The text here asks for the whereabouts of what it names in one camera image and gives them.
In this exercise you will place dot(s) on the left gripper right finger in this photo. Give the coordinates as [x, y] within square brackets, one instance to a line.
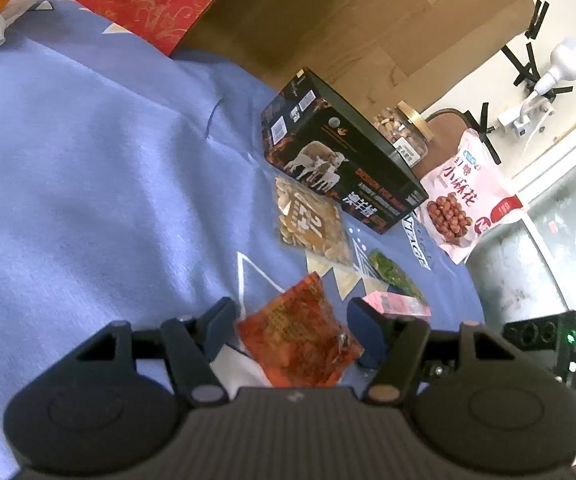
[396, 345]

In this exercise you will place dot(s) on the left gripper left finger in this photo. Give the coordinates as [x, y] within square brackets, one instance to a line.
[191, 346]

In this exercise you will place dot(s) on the pink snack stick box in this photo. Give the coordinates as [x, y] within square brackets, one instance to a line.
[391, 305]

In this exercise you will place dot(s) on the red spicy snack packet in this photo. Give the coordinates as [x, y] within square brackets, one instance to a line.
[297, 340]

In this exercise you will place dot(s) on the green vegetable snack packet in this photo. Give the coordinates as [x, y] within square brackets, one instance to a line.
[392, 274]

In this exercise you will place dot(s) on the orange nut snack packet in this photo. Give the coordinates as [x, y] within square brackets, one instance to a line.
[309, 221]

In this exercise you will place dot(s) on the pink twisted snack bag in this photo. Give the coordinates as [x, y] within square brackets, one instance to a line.
[468, 195]

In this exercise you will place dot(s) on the blue patterned tablecloth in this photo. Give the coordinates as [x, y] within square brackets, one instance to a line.
[133, 186]

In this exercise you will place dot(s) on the glass nut jar gold lid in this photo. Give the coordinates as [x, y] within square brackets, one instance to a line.
[406, 131]

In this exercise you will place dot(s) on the brown chair back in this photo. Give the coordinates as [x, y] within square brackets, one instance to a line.
[447, 127]

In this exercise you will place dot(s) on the black sheep-print cardboard box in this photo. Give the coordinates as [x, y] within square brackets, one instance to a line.
[317, 137]

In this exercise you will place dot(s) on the white lamp bulb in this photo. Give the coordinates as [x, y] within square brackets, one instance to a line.
[562, 67]

